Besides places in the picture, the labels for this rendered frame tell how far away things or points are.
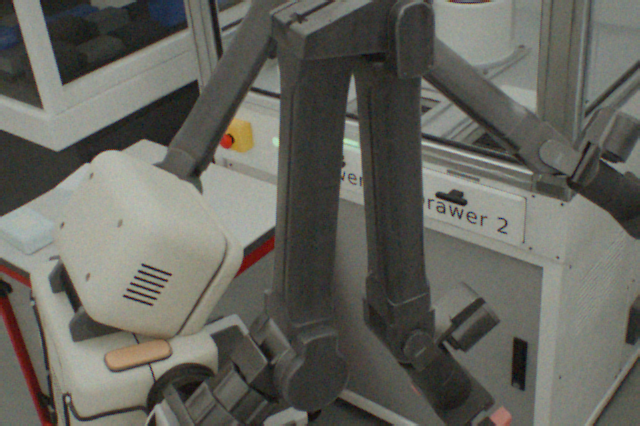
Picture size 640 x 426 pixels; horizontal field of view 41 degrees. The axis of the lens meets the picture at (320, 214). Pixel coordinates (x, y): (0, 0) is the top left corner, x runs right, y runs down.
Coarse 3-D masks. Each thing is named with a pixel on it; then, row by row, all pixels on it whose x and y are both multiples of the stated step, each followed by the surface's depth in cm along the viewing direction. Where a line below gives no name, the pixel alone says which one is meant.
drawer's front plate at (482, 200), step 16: (432, 176) 184; (448, 176) 182; (432, 192) 186; (448, 192) 183; (464, 192) 180; (480, 192) 177; (496, 192) 176; (432, 208) 188; (448, 208) 185; (464, 208) 182; (480, 208) 179; (496, 208) 177; (512, 208) 174; (464, 224) 184; (496, 224) 179; (512, 224) 176; (512, 240) 178
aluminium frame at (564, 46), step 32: (192, 0) 208; (544, 0) 150; (576, 0) 147; (192, 32) 214; (544, 32) 153; (576, 32) 149; (544, 64) 156; (576, 64) 152; (256, 96) 210; (544, 96) 159; (576, 96) 155; (608, 96) 171; (352, 128) 194; (576, 128) 159; (448, 160) 181; (480, 160) 175; (512, 160) 172; (544, 192) 169
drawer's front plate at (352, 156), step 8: (344, 152) 197; (352, 152) 196; (360, 152) 194; (344, 160) 199; (352, 160) 197; (360, 160) 195; (344, 168) 200; (352, 168) 198; (360, 168) 196; (352, 176) 199; (344, 184) 202; (352, 184) 201; (360, 192) 200
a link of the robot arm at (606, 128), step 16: (608, 112) 120; (624, 112) 119; (592, 128) 120; (608, 128) 120; (624, 128) 119; (544, 144) 119; (560, 144) 118; (576, 144) 123; (608, 144) 119; (624, 144) 119; (544, 160) 119; (560, 160) 119; (576, 160) 118; (624, 160) 120; (560, 176) 123
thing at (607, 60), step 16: (608, 0) 158; (624, 0) 164; (608, 16) 160; (624, 16) 167; (592, 32) 156; (608, 32) 162; (624, 32) 169; (592, 48) 158; (608, 48) 165; (624, 48) 172; (592, 64) 161; (608, 64) 167; (624, 64) 175; (592, 80) 163; (608, 80) 170; (592, 96) 165
